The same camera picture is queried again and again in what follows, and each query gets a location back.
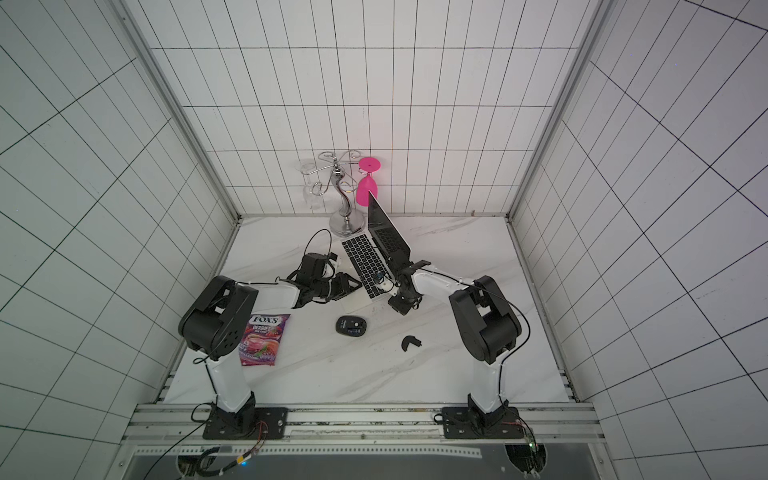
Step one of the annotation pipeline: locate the chrome glass holder stand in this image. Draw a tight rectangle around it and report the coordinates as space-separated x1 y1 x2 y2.
317 150 365 238

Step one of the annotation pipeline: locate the aluminium mounting rail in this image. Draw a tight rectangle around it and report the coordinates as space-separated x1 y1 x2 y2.
123 403 606 446

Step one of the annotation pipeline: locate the purple candy bag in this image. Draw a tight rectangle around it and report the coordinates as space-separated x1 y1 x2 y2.
239 314 290 367

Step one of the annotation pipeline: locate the silver laptop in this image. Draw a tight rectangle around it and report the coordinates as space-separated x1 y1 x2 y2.
341 193 411 300

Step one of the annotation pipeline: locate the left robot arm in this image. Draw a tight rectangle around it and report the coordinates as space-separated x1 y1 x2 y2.
178 253 363 440

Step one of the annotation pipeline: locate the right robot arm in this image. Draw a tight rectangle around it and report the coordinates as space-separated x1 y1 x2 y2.
389 261 536 444

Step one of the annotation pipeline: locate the black wireless mouse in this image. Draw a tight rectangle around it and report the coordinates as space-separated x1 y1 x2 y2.
335 315 368 338

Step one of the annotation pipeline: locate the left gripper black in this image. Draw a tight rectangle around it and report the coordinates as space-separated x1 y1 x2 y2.
313 272 362 302

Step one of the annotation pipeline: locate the clear wine glass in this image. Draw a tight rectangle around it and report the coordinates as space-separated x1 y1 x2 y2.
299 161 325 212

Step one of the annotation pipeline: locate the black mouse battery cover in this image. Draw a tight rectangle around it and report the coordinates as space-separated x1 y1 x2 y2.
401 335 422 352

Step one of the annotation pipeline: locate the pink wine glass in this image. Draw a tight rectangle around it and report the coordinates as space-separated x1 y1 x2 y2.
356 157 381 207

